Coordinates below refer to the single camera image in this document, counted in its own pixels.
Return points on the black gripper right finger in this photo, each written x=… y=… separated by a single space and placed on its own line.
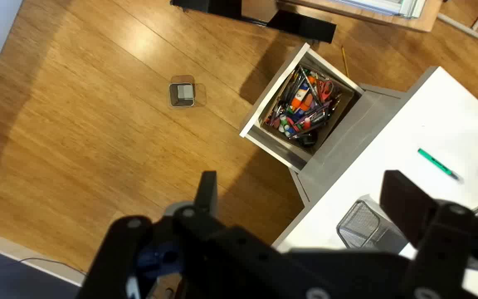
x=407 y=204

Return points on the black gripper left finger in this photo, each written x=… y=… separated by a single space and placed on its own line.
x=207 y=194

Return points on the grey mesh pen basket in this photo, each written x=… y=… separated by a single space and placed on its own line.
x=366 y=226

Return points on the green pen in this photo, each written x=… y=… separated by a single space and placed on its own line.
x=439 y=164

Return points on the white desk drawer unit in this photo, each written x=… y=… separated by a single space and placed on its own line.
x=346 y=143

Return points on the pile of pens in drawer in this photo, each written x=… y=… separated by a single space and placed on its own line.
x=303 y=106

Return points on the open white drawer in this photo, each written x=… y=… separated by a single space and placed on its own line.
x=270 y=139

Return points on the black dark floor stand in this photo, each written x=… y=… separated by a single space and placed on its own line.
x=266 y=13

